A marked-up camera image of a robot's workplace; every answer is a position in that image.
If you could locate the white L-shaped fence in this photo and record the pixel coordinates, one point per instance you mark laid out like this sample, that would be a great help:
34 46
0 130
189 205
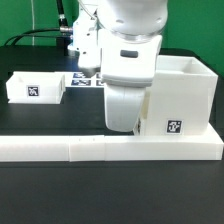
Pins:
207 146

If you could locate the white drawer cabinet box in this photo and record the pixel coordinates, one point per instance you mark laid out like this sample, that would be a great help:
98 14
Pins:
180 99

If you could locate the white marker base plate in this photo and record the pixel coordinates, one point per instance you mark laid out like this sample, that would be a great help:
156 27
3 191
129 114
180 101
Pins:
79 80

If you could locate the white rear drawer tray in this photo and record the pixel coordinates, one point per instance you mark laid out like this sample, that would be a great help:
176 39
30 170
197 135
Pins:
35 87

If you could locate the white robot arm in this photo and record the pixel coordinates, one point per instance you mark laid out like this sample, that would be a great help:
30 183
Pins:
120 40

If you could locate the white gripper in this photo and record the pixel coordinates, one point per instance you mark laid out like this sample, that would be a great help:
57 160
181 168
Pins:
122 107

